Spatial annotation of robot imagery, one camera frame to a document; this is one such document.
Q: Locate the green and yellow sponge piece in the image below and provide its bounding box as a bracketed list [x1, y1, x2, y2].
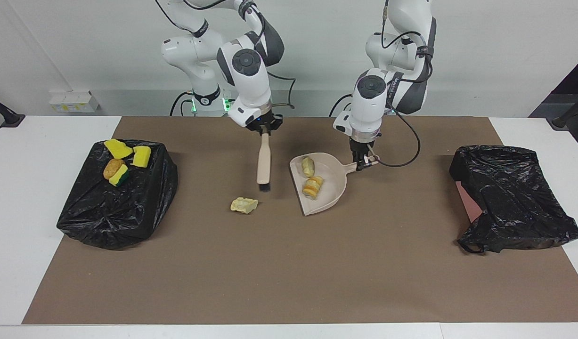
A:
[108, 163, 130, 187]

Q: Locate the pink bin box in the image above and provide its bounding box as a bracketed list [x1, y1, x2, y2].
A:
[456, 181, 483, 223]

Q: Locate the brown table mat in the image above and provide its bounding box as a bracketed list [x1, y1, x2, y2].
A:
[22, 116, 578, 325]

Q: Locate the dark panel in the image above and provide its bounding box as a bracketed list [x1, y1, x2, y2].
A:
[529, 52, 578, 118]

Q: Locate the black base cable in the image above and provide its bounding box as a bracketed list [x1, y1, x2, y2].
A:
[170, 92, 195, 117]
[329, 93, 354, 117]

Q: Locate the black knotted trash bag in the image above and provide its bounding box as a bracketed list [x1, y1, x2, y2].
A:
[57, 139, 179, 250]

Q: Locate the beige plastic dustpan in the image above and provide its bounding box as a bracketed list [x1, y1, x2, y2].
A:
[289, 152, 378, 217]

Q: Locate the beige hand brush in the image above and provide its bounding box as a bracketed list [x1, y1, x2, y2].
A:
[256, 133, 272, 193]

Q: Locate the white socket box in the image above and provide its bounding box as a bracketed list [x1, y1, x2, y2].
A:
[49, 91, 101, 113]

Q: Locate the striped croissant piece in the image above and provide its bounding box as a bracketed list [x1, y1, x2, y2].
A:
[302, 176, 324, 200]

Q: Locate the black bag over pink box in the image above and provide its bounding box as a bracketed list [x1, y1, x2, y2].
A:
[449, 145, 578, 255]

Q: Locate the notched yellow sponge piece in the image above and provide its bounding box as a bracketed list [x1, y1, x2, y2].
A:
[132, 145, 152, 169]

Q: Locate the brown bread roll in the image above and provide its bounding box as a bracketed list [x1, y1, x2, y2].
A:
[103, 159, 125, 180]

